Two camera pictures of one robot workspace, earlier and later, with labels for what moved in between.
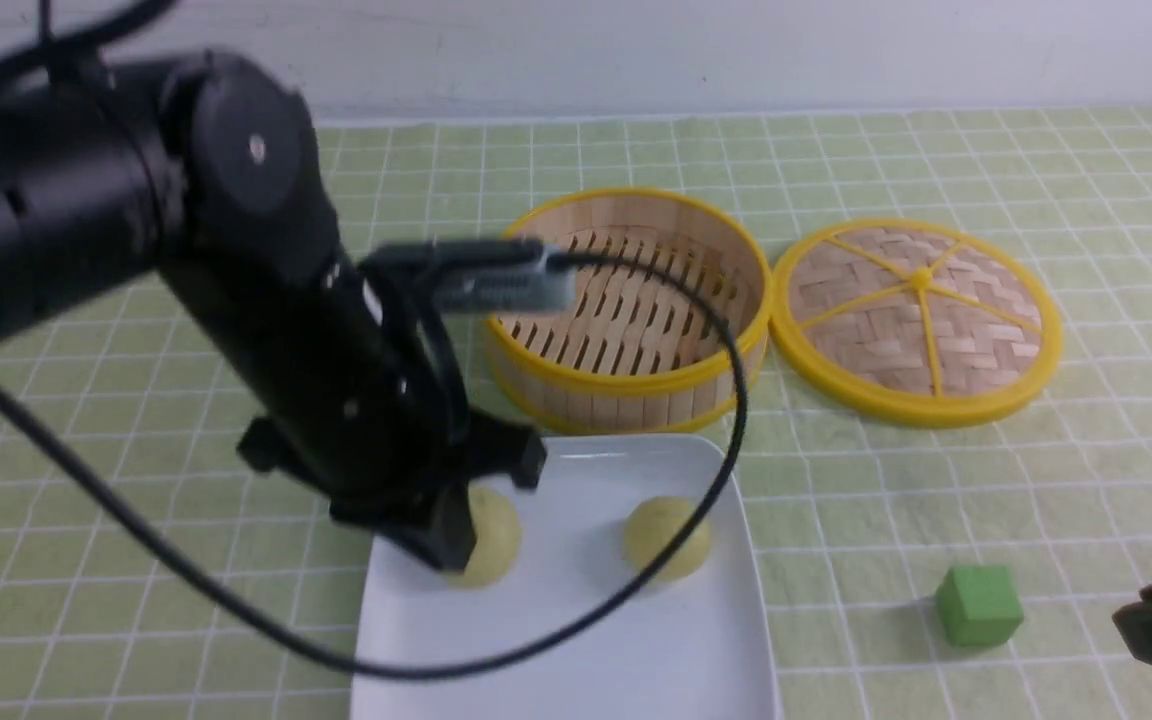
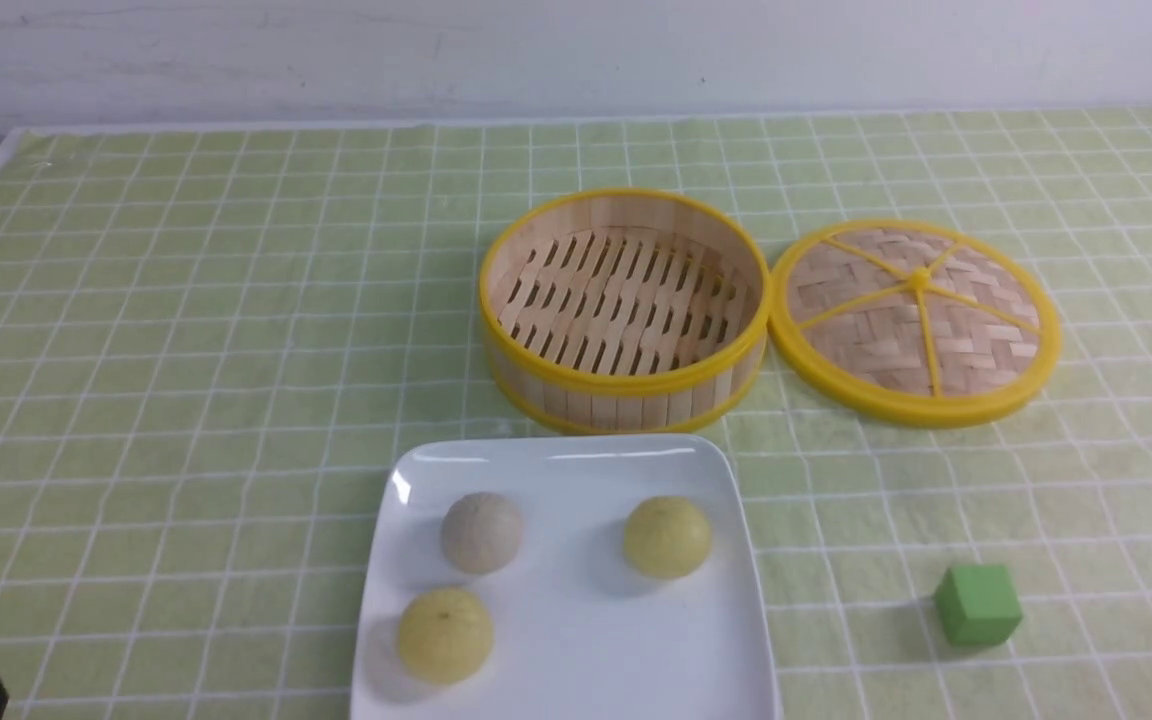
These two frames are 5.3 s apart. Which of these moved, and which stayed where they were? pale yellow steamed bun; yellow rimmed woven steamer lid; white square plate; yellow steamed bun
Moved: yellow steamed bun
Stayed: yellow rimmed woven steamer lid; pale yellow steamed bun; white square plate
